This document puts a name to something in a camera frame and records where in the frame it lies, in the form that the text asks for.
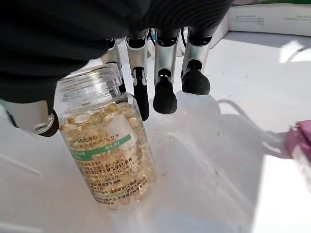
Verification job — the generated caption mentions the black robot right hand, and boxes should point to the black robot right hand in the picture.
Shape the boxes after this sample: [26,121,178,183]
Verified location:
[0,0,234,138]

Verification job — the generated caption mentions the clear bottle yellow capsules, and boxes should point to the clear bottle yellow capsules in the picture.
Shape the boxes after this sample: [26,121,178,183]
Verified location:
[53,63,157,213]

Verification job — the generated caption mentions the pink medicine box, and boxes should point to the pink medicine box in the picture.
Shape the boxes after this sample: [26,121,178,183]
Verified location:
[283,120,311,194]

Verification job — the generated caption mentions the large beige green box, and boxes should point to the large beige green box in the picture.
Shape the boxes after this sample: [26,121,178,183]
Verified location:
[228,4,311,37]

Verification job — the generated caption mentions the large blue-handled cart drawer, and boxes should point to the large blue-handled cart drawer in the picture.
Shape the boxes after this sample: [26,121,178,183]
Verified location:
[0,31,311,233]

